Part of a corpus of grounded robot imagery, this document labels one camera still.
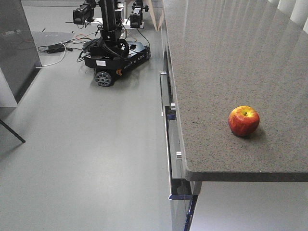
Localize red yellow apple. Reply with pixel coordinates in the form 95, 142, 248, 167
228, 105, 260, 137

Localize black wheeled mobile robot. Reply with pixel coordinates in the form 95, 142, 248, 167
73, 0, 151, 87

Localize grey speckled stone counter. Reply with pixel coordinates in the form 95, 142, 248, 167
163, 0, 308, 182

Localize wooden easel legs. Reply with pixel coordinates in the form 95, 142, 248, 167
124, 0, 166, 31

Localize dark grey cabinet panel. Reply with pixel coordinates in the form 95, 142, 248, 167
0, 0, 41, 103

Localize chrome drawer handle bar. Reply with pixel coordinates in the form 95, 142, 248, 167
159, 71, 182, 180

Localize black power adapter with cable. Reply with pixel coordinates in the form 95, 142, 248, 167
38, 43, 73, 54

